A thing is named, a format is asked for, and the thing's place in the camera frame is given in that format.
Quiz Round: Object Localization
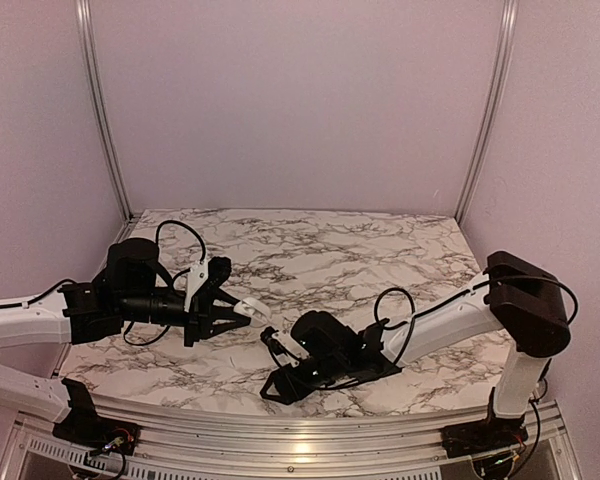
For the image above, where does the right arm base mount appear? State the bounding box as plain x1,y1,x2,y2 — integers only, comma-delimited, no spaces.
441,417,528,458

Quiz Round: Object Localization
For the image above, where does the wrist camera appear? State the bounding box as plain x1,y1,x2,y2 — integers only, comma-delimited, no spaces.
184,256,232,312
260,326,301,367

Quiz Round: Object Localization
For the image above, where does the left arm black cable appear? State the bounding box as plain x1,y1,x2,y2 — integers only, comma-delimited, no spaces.
0,219,209,347

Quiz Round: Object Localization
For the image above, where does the aluminium frame post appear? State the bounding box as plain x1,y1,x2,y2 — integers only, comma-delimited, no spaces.
454,0,519,227
75,0,134,223

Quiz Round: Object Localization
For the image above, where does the aluminium front rail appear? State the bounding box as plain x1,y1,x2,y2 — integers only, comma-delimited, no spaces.
0,394,583,479

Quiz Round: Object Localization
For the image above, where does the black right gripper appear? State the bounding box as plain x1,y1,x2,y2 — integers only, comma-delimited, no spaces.
260,353,348,405

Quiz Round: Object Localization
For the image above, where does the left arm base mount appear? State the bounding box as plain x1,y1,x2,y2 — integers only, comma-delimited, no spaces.
52,412,140,456

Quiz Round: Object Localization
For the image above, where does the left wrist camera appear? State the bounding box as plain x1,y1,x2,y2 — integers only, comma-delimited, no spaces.
184,256,232,312

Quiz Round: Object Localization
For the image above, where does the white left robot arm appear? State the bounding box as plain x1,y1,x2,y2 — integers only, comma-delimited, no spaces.
0,238,270,445

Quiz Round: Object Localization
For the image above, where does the right aluminium frame post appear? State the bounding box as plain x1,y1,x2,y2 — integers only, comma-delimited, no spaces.
454,0,519,227

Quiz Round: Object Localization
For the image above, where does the left aluminium frame post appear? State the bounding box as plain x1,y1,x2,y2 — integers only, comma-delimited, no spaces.
75,0,134,223

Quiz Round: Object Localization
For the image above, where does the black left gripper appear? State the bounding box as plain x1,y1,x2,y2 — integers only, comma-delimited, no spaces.
118,287,250,348

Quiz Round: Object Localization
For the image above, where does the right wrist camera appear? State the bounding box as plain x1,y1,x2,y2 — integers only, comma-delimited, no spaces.
260,326,301,367

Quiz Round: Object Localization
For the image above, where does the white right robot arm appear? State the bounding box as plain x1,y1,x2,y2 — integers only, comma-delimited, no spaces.
260,251,578,448

